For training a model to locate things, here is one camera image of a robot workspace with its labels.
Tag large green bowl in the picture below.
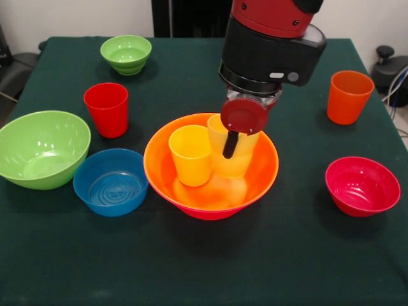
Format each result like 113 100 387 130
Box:
0 110 92 191

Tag red bowl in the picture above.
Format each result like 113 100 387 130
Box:
324 156 402 218

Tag black cabinet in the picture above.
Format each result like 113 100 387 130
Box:
152 0 233 38

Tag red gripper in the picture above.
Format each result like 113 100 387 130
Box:
220 98 277 159

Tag blue and white cables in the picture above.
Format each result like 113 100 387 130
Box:
381 65 408 109

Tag red cup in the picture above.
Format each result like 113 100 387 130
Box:
83 82 129 139

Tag orange cup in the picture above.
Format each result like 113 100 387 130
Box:
326 71 375 126

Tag black equipment base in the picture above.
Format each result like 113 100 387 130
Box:
371 45 408 95

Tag small green bowl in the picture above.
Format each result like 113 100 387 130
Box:
99 34 152 77

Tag dark green tablecloth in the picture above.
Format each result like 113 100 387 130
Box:
0 36 408 306

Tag large orange bowl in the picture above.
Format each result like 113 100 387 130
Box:
143 112 280 212

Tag blue bowl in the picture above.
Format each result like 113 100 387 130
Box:
73 148 150 218

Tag black chair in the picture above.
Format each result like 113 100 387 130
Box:
0 22 48 103

